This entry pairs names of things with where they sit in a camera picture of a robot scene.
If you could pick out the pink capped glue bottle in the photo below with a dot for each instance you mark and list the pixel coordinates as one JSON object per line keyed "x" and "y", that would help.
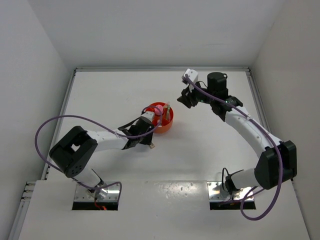
{"x": 159, "y": 110}

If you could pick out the green glue stick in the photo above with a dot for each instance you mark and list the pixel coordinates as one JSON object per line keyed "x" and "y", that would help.
{"x": 169, "y": 118}

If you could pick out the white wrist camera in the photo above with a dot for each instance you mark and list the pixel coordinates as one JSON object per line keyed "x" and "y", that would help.
{"x": 149, "y": 115}
{"x": 189, "y": 78}

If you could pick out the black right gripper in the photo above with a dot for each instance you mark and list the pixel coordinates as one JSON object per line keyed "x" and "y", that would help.
{"x": 187, "y": 97}

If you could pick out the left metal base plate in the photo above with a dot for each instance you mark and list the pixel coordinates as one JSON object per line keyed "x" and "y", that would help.
{"x": 109, "y": 194}

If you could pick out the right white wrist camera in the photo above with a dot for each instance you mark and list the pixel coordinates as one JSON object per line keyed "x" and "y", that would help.
{"x": 189, "y": 78}

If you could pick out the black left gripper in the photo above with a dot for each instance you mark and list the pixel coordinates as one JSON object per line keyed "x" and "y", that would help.
{"x": 147, "y": 140}

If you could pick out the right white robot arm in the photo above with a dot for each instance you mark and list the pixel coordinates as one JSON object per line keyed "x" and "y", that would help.
{"x": 277, "y": 159}

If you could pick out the orange round divided container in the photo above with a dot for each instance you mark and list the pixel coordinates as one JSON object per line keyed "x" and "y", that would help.
{"x": 165, "y": 125}

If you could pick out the metal base plate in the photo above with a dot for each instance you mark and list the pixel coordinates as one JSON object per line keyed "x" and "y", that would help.
{"x": 109, "y": 194}
{"x": 217, "y": 194}

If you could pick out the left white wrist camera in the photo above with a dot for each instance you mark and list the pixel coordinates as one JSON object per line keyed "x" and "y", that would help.
{"x": 149, "y": 115}

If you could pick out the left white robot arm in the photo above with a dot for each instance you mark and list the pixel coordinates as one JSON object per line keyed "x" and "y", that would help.
{"x": 73, "y": 152}

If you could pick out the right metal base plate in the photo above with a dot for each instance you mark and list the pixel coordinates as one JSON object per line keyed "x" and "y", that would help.
{"x": 217, "y": 194}

